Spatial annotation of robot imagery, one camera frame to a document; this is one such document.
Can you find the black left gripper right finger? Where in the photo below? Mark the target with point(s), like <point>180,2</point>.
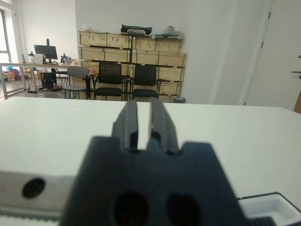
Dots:
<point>162,122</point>

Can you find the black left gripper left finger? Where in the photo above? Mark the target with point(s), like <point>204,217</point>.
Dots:
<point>124,117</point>

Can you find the black box with white insert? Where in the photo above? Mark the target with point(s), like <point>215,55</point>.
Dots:
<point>270,204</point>

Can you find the small grey waste bin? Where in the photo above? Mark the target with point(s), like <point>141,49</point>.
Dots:
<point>179,100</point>

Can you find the wooden plywood crate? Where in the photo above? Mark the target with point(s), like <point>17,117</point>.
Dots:
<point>117,55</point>
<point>170,74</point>
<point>168,45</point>
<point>145,57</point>
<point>172,60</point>
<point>169,88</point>
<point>118,41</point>
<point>145,43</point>
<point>92,38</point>
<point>91,53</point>

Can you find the black mesh chair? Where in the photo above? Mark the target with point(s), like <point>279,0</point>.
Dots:
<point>144,75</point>
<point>109,73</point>

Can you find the grey padded chair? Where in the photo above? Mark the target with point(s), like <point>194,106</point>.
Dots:
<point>76,73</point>

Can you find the black computer tower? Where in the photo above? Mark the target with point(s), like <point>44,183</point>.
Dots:
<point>48,80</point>

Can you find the white flat tray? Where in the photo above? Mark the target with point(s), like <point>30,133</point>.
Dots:
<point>167,36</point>

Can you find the grey cloth bundle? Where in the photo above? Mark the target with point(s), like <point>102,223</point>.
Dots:
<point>136,31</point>

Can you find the black long bag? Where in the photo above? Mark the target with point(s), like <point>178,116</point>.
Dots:
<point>136,26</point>

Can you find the clear plastic bag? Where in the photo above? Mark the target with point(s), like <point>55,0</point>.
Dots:
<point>169,30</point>

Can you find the black computer monitor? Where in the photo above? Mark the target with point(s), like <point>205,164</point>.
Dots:
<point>45,51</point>

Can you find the wooden desk with white legs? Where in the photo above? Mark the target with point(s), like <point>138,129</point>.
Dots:
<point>23,64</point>

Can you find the white door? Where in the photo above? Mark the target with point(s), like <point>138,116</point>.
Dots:
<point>282,58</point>

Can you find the window with grey frame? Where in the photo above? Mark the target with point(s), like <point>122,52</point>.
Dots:
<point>3,35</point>

